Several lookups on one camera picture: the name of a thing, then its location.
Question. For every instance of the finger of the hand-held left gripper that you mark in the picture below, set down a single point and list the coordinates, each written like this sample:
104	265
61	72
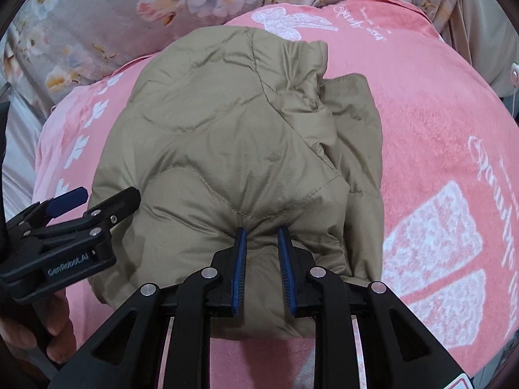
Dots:
117	206
67	201

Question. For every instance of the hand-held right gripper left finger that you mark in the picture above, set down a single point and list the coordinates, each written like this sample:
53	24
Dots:
240	275

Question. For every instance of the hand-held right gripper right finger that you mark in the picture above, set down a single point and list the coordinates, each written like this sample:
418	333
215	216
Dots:
287	275

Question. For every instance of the khaki padded jacket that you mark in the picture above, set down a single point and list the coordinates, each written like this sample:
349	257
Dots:
223	129

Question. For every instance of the person's left hand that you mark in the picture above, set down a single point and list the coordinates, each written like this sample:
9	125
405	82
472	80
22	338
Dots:
63	332

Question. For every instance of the white bed sheet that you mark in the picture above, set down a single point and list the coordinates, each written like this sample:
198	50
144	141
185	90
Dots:
20	150

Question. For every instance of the floral quilt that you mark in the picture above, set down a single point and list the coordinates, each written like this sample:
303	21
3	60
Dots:
101	16

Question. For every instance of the pink printed blanket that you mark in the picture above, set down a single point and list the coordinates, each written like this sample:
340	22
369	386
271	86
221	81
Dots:
425	129

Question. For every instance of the beige cloth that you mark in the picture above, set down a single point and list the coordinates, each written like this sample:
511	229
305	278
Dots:
482	28

